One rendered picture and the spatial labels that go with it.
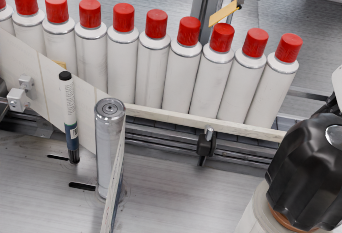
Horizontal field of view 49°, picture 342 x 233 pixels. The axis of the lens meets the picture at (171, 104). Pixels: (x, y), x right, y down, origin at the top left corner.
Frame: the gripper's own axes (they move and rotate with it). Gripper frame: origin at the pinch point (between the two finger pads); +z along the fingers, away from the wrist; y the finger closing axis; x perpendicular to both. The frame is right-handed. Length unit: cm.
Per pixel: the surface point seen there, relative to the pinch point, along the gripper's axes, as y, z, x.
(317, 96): -3.0, -1.1, -2.1
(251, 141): 3.5, 9.3, -9.4
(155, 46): 1.0, 0.4, -32.9
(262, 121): 2.3, 4.7, -10.0
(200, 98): 2.0, 6.0, -21.9
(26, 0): -1, 4, -53
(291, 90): -3.2, 0.1, -6.7
